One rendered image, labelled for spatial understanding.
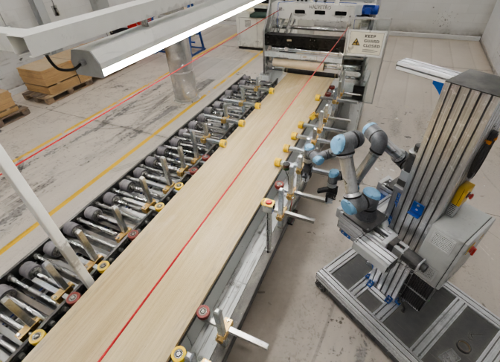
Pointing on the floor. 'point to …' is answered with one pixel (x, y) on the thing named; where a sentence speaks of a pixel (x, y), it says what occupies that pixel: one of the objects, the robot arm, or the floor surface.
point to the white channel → (39, 36)
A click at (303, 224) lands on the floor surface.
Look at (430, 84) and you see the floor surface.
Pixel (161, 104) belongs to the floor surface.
